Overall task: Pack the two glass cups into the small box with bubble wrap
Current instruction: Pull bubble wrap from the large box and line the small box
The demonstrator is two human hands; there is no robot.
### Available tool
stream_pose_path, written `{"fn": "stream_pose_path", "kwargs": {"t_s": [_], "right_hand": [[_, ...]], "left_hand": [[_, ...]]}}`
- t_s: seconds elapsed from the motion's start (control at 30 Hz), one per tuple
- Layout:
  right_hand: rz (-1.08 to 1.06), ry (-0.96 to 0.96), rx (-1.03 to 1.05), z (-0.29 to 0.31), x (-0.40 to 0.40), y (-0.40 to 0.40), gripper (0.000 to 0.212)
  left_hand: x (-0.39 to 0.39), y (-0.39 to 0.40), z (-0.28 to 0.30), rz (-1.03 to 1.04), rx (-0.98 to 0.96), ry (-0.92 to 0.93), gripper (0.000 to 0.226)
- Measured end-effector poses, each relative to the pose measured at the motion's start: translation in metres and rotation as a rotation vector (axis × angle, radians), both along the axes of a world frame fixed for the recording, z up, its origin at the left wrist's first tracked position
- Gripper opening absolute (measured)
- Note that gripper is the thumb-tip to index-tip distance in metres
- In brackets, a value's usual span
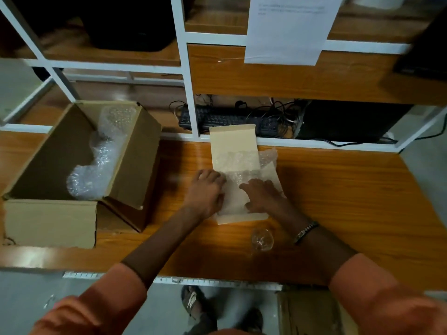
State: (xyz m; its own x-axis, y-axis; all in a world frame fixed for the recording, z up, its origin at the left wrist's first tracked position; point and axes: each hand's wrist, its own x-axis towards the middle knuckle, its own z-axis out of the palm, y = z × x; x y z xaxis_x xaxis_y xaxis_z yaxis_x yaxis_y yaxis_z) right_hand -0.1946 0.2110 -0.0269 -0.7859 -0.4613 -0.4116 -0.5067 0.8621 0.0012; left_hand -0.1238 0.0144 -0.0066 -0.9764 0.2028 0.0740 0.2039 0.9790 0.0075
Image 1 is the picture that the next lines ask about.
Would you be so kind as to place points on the person's right hand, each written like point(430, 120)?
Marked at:
point(267, 197)

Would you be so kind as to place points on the person's left hand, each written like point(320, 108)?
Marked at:
point(204, 195)

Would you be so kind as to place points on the person's right fingers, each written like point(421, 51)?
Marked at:
point(253, 187)

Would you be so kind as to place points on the person's left fingers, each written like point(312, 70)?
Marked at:
point(213, 178)

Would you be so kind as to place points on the clear bubble wrap sheet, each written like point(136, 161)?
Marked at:
point(237, 163)

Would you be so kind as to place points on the person's right forearm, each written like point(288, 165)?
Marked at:
point(314, 247)

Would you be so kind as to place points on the person's left forearm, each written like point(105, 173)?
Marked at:
point(164, 240)

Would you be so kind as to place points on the flat beige cardboard sheet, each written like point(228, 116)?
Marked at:
point(232, 141)

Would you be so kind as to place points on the clear drinking glass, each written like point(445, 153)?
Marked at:
point(262, 238)

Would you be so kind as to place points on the black computer keyboard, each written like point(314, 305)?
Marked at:
point(227, 118)

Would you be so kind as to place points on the black computer case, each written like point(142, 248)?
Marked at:
point(349, 122)

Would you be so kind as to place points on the crumpled bubble wrap roll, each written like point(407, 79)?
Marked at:
point(94, 160)

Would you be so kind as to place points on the person's left sandal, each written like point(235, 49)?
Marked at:
point(194, 303)

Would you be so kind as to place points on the brown cardboard floor box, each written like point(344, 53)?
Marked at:
point(307, 313)

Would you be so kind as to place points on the white paper notice sheet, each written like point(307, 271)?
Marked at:
point(290, 27)

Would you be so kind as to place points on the open brown cardboard box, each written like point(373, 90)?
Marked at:
point(42, 163)

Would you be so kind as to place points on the large black bag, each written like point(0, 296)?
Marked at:
point(129, 24)

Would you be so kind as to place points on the white round container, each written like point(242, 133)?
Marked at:
point(379, 1)

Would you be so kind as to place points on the white metal shelf frame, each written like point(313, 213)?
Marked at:
point(183, 66)

